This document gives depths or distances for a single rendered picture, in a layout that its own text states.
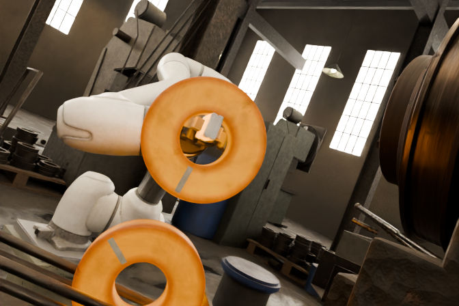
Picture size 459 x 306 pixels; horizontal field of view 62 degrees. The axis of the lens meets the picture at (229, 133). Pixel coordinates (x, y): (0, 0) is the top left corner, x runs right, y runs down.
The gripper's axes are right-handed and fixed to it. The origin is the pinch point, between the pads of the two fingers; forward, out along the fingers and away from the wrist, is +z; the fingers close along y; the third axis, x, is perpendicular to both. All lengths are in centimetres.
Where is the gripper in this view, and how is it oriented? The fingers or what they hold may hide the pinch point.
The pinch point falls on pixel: (208, 127)
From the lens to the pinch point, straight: 47.3
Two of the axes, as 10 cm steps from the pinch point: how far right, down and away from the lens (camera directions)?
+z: 2.3, -0.3, -9.7
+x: 3.8, -9.2, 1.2
